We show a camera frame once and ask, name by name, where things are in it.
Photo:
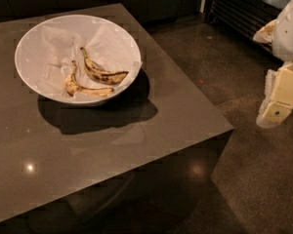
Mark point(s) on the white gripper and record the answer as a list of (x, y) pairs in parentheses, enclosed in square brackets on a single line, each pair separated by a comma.
[(289, 33)]

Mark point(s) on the dark slatted radiator grille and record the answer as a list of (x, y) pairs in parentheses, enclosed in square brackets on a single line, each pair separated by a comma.
[(244, 16)]

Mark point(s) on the spotted banana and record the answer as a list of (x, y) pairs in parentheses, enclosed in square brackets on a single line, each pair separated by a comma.
[(72, 86), (97, 73)]

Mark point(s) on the white ceramic bowl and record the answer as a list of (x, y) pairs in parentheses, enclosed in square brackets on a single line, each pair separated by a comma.
[(31, 54)]

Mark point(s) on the white paper liner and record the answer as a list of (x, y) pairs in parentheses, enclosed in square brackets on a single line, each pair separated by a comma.
[(109, 45)]

